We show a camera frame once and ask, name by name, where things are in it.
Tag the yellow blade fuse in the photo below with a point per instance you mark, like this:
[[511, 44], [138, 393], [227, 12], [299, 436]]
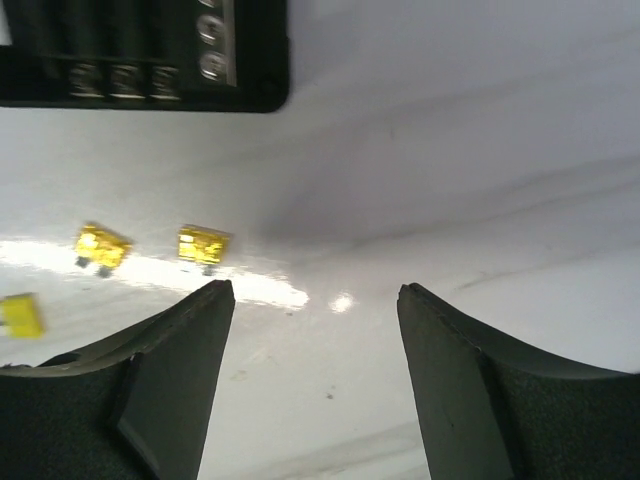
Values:
[[103, 247], [21, 316], [203, 247]]

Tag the black fuse box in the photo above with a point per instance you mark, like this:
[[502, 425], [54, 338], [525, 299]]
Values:
[[208, 56]]

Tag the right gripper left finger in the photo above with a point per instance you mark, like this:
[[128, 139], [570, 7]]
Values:
[[134, 405]]

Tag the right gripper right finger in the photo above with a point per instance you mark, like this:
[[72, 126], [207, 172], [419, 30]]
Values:
[[491, 406]]

